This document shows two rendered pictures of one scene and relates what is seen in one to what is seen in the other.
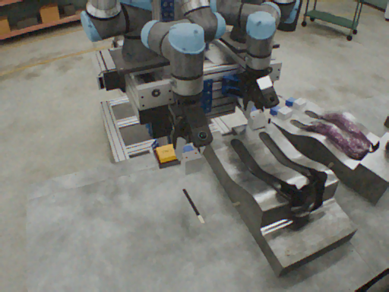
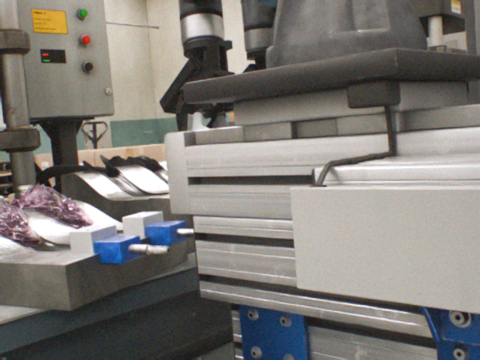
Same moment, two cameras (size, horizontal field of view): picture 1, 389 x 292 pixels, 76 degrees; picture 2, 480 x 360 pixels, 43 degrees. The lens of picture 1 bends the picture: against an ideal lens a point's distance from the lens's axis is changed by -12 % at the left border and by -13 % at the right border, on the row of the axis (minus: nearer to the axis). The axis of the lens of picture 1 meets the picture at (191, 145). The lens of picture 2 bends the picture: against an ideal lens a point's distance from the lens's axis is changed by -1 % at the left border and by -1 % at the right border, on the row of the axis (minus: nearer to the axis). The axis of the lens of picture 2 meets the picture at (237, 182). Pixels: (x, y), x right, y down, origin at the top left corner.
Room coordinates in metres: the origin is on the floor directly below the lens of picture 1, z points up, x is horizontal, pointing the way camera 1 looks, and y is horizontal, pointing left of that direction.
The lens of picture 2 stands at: (1.75, -0.59, 0.99)
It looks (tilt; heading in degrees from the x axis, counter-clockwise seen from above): 5 degrees down; 156
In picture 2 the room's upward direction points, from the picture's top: 5 degrees counter-clockwise
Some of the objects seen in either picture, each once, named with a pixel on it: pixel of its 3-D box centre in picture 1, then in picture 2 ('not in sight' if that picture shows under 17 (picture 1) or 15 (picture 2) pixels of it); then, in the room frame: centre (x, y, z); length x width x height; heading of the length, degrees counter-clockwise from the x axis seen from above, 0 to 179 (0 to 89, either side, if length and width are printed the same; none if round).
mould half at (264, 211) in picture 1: (275, 179); (152, 198); (0.56, -0.25, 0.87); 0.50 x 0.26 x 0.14; 21
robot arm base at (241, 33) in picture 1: (247, 27); (342, 17); (1.27, -0.25, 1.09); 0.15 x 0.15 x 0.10
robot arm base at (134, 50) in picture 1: (139, 42); not in sight; (1.07, 0.20, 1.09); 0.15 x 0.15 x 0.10
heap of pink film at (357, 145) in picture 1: (340, 129); (3, 211); (0.77, -0.55, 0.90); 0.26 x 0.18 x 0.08; 38
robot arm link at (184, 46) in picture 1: (185, 50); (260, 4); (0.60, 0.01, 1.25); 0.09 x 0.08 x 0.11; 37
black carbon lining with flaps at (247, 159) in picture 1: (278, 163); (150, 174); (0.58, -0.25, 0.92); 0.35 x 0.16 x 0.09; 21
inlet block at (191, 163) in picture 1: (185, 151); not in sight; (0.62, 0.02, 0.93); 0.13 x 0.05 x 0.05; 21
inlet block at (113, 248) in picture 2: (289, 101); (124, 249); (1.01, -0.42, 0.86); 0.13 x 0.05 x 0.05; 38
